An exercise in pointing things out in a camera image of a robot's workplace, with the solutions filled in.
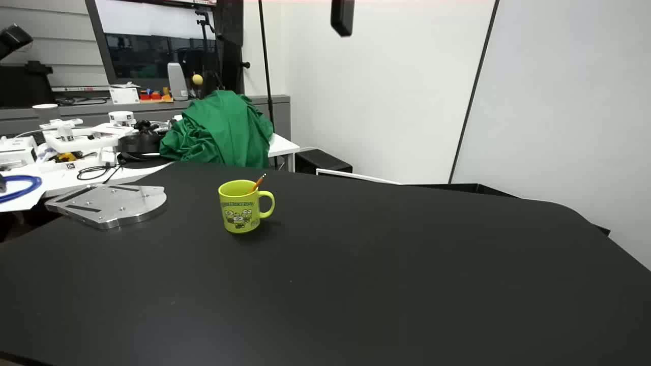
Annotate silver metal mounting plate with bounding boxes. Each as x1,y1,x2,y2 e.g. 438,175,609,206
44,181,172,232

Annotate white side table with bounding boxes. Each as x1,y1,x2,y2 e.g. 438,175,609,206
0,128,303,215

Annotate small white box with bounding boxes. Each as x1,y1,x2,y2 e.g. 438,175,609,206
108,82,141,105

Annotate grey cabinet counter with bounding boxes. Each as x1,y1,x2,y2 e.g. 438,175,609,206
0,94,293,141

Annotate white printed device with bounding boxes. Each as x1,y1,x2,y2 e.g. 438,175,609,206
40,109,139,155

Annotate thin black stand pole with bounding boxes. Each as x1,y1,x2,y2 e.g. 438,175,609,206
257,0,277,128

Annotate black bag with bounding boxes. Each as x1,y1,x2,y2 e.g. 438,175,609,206
0,58,57,108

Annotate thin black cable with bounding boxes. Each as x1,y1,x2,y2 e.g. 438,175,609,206
75,160,124,184

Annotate black camera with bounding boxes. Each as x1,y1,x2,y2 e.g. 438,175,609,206
0,25,34,60

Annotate yellow small tool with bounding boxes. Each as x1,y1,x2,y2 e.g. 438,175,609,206
49,148,87,164

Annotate black column stand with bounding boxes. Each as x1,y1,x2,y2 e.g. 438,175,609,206
215,0,247,95

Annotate white speaker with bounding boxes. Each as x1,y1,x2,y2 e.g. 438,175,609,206
166,60,189,101

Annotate large black framed monitor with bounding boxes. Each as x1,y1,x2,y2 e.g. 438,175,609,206
83,0,226,90

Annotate orange red items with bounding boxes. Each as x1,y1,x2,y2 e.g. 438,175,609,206
139,86,175,104

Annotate thin black panel strip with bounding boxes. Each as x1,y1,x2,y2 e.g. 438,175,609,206
448,0,503,184

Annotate yellow-green printed mug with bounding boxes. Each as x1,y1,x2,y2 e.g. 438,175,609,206
217,176,277,235

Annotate blue cable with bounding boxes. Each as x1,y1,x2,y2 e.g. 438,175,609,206
0,172,45,208

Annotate white boxy device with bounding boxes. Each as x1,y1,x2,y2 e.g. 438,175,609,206
0,134,40,170

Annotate black headphones and cable pile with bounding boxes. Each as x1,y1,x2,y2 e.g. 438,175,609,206
117,119,172,168

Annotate green cloth pile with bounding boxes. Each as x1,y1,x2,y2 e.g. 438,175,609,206
158,90,277,170

